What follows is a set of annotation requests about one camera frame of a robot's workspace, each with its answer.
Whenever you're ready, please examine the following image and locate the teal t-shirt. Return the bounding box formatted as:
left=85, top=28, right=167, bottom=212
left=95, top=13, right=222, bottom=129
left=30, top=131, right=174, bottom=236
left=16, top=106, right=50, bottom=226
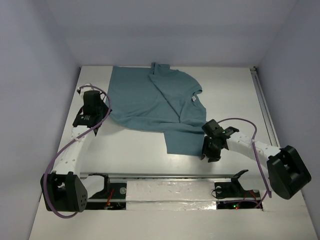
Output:
left=107, top=62, right=207, bottom=157

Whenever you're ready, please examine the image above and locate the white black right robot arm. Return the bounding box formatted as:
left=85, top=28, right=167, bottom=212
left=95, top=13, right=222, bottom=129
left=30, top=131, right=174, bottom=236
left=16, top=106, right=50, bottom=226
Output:
left=201, top=119, right=312, bottom=200

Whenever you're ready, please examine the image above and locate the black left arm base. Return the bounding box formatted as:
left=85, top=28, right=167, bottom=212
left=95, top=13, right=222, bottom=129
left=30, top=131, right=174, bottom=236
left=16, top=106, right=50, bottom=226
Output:
left=85, top=182, right=127, bottom=210

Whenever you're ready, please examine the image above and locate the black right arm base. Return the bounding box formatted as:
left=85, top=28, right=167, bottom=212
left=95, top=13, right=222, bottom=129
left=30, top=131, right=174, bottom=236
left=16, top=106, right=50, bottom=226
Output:
left=211, top=169, right=262, bottom=210

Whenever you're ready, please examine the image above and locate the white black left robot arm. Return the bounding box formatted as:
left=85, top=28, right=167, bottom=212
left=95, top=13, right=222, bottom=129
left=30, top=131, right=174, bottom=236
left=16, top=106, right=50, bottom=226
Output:
left=40, top=84, right=112, bottom=219

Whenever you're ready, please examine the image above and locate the white foam cover block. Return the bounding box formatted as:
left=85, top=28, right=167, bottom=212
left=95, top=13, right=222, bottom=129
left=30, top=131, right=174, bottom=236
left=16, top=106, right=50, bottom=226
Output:
left=125, top=180, right=217, bottom=211

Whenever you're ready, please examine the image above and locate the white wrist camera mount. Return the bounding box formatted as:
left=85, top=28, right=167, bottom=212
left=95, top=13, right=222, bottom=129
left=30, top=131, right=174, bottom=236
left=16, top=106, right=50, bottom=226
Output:
left=76, top=83, right=96, bottom=98

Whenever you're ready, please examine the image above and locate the aluminium right side rail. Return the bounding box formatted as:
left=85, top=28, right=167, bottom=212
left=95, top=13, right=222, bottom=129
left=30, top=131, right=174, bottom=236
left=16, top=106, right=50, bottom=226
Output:
left=250, top=67, right=280, bottom=147

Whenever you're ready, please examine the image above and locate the aluminium rail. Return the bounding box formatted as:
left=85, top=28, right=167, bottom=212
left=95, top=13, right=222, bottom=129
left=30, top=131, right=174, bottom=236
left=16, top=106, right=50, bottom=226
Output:
left=250, top=67, right=280, bottom=147
left=79, top=171, right=236, bottom=180

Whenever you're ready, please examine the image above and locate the aluminium front rail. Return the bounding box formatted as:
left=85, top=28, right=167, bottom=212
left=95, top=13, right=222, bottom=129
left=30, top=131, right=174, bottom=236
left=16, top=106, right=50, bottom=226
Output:
left=79, top=171, right=236, bottom=180

